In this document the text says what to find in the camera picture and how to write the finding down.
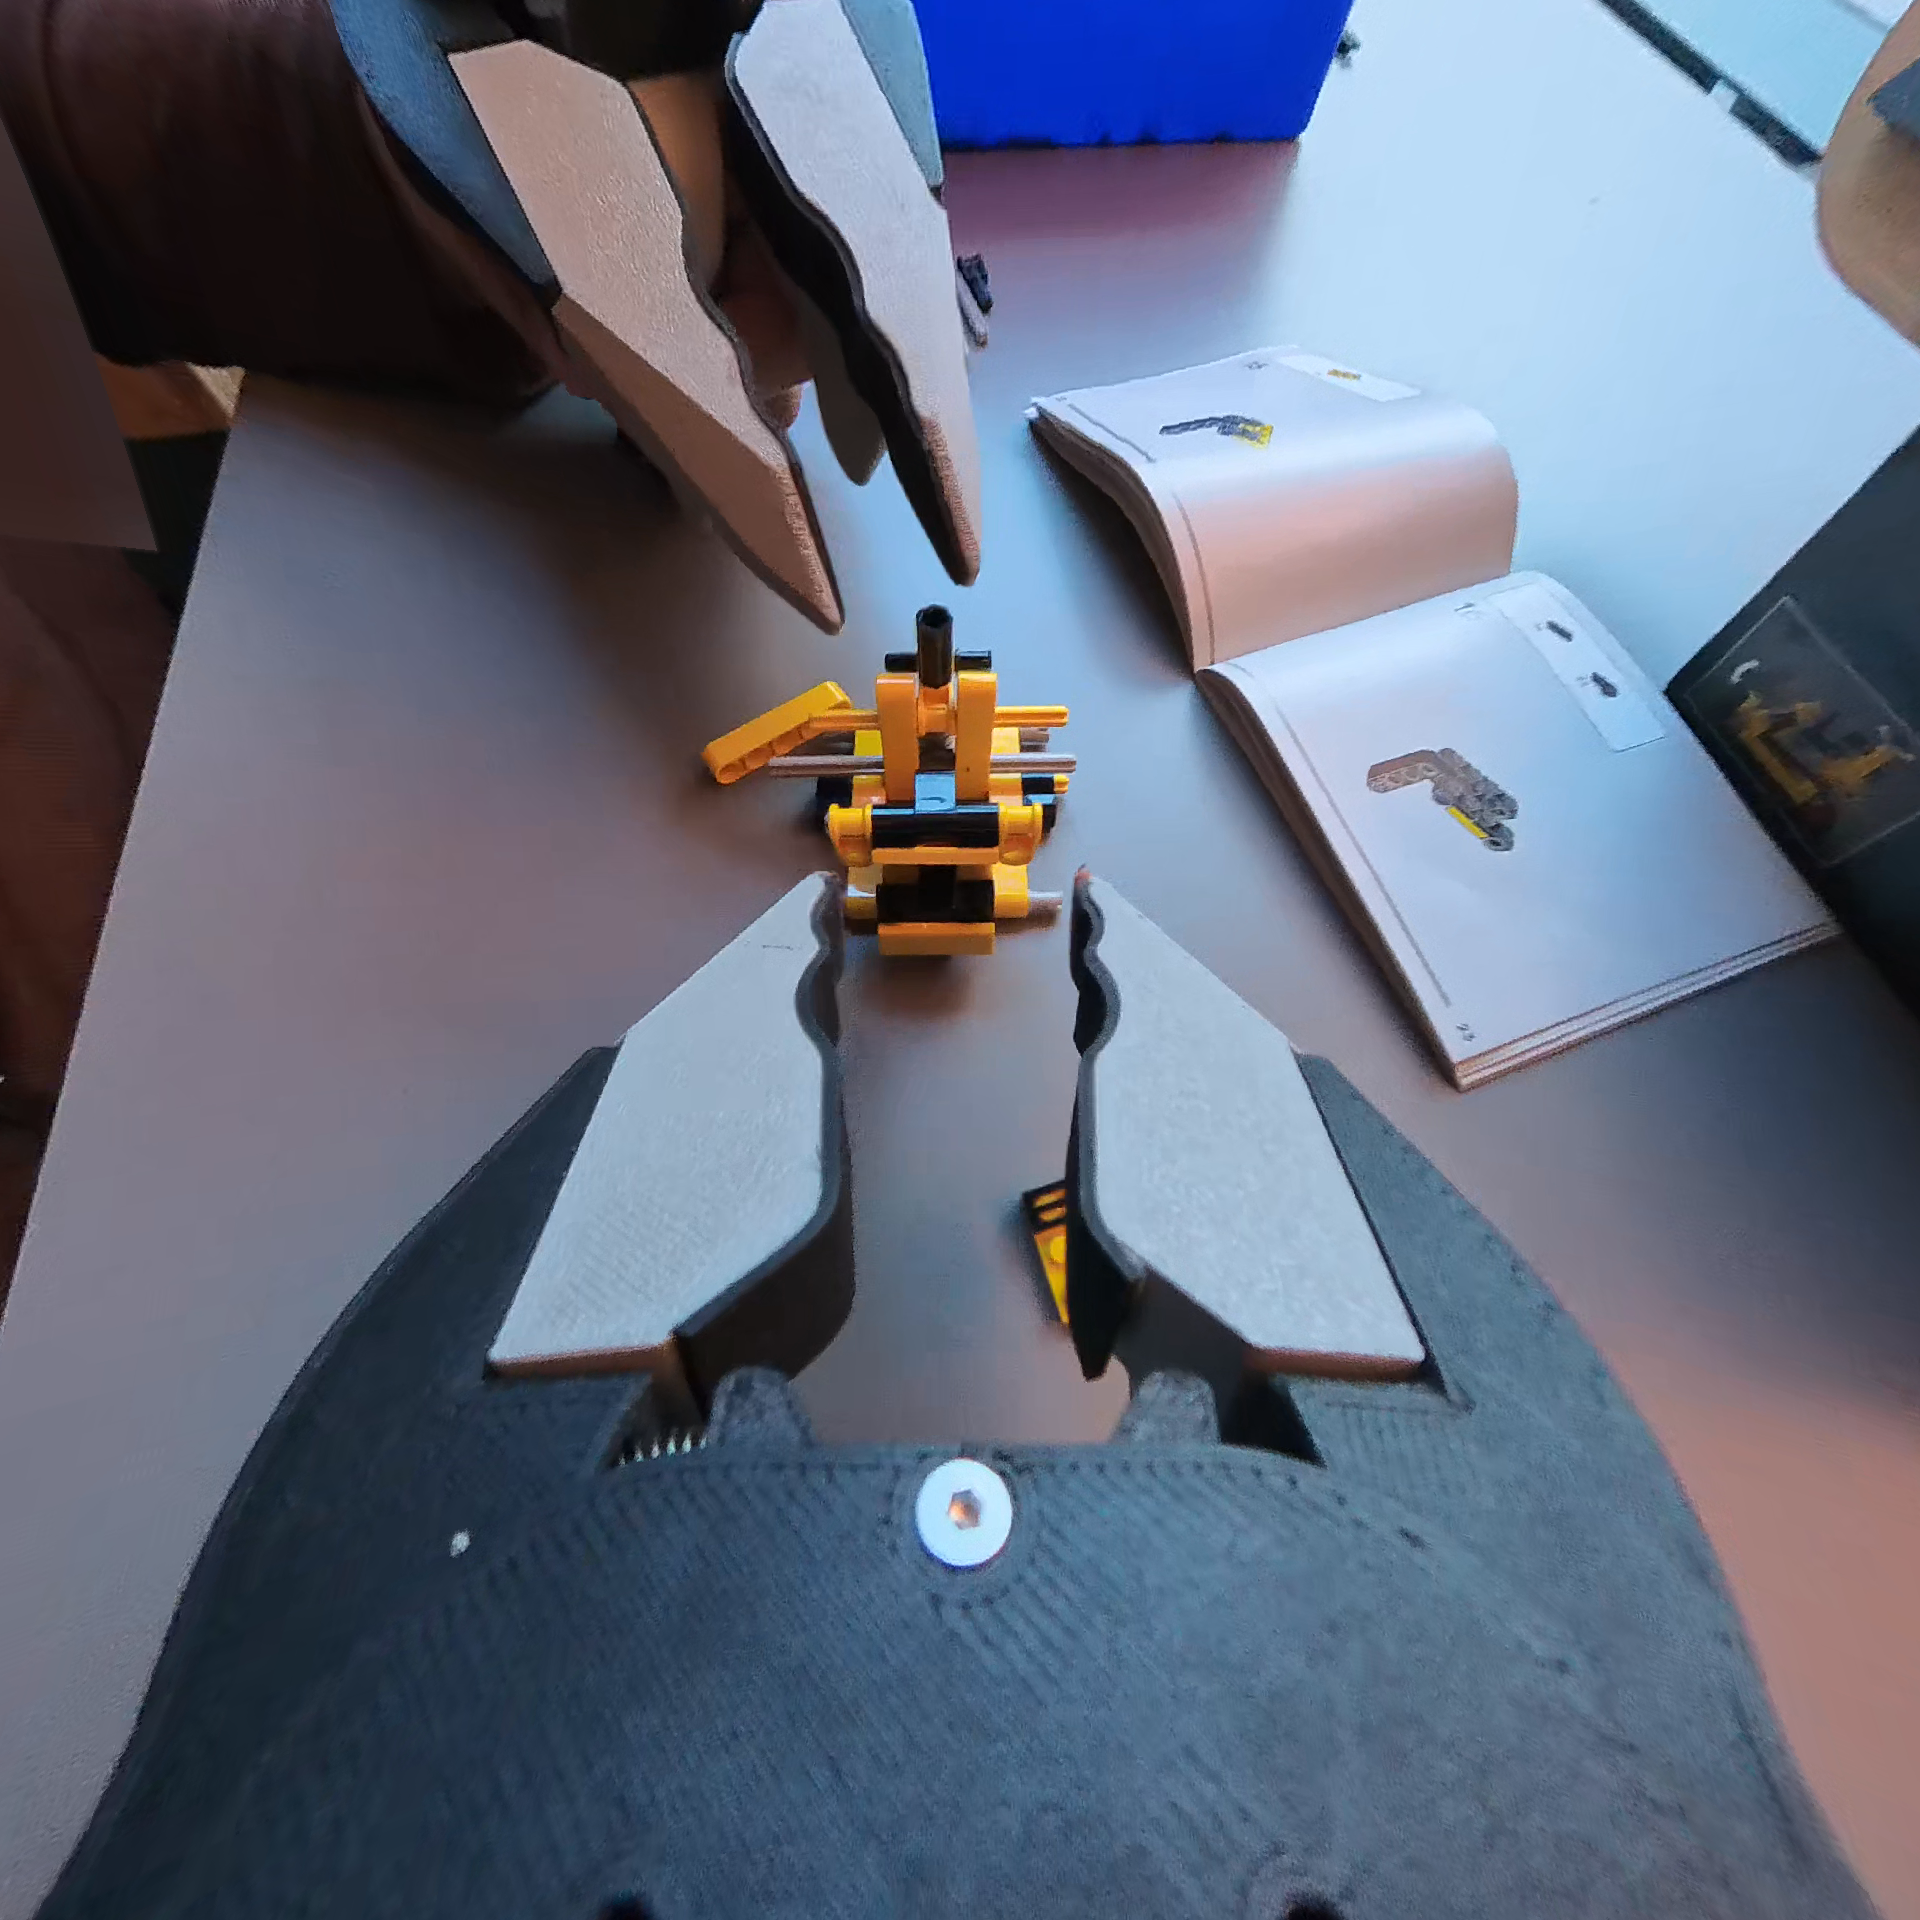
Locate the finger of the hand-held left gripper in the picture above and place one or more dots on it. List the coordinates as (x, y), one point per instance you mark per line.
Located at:
(885, 271)
(646, 284)

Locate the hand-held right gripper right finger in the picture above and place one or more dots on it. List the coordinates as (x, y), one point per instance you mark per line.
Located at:
(1230, 1185)

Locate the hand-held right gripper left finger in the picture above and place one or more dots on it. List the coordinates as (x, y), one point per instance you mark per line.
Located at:
(704, 1171)

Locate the yellow plate with black grille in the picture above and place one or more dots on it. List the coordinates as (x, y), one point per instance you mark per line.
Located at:
(1050, 1260)

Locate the yellow black lego model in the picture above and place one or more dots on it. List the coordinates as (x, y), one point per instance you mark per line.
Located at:
(938, 861)

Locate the white instruction booklet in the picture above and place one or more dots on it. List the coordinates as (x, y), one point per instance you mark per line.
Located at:
(1575, 901)

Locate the black lego set box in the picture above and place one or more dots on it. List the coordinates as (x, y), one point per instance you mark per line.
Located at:
(1846, 675)

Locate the blue plastic bin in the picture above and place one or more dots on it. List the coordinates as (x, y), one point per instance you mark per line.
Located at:
(1125, 75)

